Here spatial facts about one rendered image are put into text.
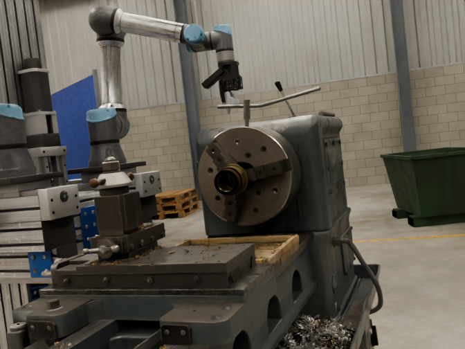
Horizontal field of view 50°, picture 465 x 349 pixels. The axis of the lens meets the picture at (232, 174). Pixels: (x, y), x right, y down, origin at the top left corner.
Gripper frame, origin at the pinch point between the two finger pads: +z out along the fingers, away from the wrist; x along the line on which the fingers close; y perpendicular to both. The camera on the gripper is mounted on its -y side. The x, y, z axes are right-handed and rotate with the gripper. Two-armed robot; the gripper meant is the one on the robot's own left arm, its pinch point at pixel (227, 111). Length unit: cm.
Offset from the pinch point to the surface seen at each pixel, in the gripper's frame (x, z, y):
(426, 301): 155, 133, 67
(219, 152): -54, 17, 17
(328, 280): -34, 63, 43
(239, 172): -62, 23, 26
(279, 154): -50, 19, 35
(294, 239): -63, 43, 40
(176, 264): -116, 36, 32
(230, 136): -50, 12, 20
